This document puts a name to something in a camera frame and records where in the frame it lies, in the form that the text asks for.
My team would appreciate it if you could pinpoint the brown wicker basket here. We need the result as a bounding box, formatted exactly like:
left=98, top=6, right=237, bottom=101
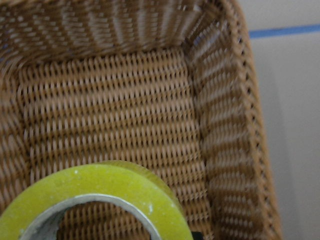
left=0, top=0, right=283, bottom=240

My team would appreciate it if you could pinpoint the yellow tape roll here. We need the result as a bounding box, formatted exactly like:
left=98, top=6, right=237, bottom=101
left=0, top=161, right=193, bottom=240

